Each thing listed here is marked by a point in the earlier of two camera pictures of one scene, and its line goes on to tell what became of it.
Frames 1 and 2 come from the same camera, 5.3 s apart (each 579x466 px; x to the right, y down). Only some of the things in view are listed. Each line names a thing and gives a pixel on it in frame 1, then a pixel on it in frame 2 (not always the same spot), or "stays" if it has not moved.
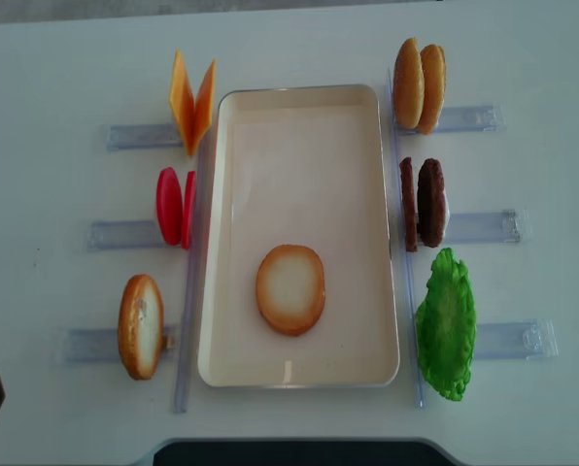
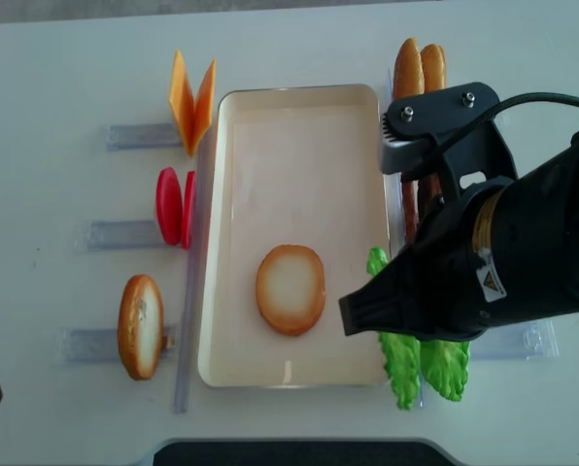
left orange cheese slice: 182,104 stays
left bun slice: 409,85 stays
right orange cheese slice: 204,107 stays
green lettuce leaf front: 446,324 to 400,353
